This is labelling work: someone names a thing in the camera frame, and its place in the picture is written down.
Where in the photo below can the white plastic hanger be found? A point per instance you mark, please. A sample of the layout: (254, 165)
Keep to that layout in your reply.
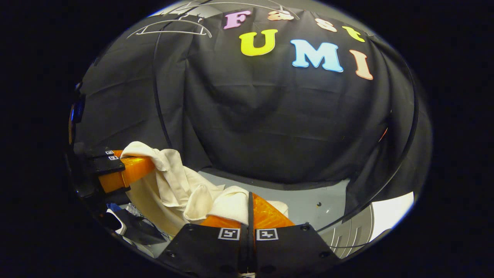
(293, 14)
(170, 33)

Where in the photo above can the dark white-edged object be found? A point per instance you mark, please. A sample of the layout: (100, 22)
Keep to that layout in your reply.
(139, 229)

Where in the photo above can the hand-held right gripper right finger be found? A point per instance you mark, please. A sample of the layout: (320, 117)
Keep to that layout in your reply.
(253, 239)

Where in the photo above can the cream button-up shirt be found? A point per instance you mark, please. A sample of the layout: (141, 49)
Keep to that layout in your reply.
(173, 185)

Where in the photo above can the black backdrop cloth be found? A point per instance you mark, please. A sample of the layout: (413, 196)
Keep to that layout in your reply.
(270, 116)

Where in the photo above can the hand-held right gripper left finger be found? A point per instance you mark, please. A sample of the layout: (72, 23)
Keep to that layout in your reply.
(208, 251)

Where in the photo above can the black clothes rack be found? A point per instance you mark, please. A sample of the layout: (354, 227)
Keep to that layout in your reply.
(155, 85)

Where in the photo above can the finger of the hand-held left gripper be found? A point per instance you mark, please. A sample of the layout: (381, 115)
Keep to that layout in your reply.
(110, 165)
(98, 151)

